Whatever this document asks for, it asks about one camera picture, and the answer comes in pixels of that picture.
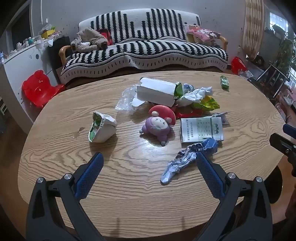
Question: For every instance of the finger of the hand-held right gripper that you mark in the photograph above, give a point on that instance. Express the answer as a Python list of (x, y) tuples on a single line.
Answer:
[(281, 142), (290, 130)]

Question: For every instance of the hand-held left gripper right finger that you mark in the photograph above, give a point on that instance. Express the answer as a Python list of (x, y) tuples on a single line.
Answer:
[(209, 176)]

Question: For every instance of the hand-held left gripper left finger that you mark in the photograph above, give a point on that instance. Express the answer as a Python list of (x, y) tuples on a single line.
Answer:
[(90, 176)]

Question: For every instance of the silver blue wrapper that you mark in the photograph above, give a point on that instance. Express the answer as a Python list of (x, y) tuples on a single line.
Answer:
[(185, 157)]

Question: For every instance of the long white carton box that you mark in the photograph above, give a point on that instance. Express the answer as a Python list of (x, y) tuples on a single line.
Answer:
[(155, 92)]

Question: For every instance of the pink ride-on toy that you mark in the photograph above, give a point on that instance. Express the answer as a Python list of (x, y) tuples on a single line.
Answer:
[(285, 99)]

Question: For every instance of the torn small white carton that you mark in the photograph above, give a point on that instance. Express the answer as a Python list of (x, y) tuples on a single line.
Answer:
[(104, 132)]

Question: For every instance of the white calendar print box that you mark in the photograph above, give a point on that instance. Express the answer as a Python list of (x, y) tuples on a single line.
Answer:
[(201, 129)]

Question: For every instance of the black chair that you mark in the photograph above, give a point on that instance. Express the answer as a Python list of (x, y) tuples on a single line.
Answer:
[(272, 78)]

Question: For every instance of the small silver foil wrapper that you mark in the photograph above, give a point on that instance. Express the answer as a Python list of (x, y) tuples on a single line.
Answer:
[(223, 119)]

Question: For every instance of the red plastic wrapper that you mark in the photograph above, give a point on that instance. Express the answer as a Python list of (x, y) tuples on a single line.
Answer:
[(187, 114)]

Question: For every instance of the mushroom cap toy figure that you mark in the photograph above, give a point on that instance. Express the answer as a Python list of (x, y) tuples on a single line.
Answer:
[(157, 125)]

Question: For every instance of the green houseplant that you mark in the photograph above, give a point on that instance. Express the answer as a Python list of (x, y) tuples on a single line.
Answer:
[(286, 55)]

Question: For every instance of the small green packet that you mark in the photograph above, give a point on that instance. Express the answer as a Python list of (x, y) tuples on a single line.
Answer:
[(224, 82)]

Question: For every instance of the crumpled white tissue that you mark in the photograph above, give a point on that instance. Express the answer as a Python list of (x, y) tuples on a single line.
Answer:
[(196, 95)]

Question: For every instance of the red plastic bag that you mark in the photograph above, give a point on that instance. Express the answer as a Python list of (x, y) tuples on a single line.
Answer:
[(238, 64)]

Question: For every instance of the clear plastic bag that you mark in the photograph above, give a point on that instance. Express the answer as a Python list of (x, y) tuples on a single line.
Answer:
[(126, 99)]

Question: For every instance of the blue white wrapper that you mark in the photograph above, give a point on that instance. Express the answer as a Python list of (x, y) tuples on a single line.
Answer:
[(188, 87)]

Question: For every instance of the red bear shaped chair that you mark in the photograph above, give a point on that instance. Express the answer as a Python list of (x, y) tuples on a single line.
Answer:
[(39, 89)]

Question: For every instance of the beige curtain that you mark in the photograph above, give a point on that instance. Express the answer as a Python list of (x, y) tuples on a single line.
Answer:
[(252, 27)]

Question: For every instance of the large window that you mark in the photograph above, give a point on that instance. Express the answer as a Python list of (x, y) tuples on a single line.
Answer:
[(277, 20)]

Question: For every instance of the white cabinet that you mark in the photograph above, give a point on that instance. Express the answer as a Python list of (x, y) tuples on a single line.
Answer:
[(23, 69)]

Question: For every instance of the pink cartoon cushion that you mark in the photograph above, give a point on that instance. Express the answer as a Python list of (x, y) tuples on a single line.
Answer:
[(203, 34)]

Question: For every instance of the brown plush toy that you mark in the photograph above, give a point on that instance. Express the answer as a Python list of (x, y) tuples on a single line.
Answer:
[(90, 40)]

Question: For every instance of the red cloth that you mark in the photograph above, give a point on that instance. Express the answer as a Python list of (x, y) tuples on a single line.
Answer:
[(105, 34)]

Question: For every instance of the row of small bottles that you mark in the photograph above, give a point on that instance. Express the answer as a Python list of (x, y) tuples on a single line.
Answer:
[(25, 43)]

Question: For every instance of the yellow box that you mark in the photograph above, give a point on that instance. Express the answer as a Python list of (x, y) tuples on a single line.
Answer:
[(47, 34)]

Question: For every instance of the wooden frame sofa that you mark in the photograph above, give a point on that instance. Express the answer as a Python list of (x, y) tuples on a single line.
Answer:
[(63, 53)]

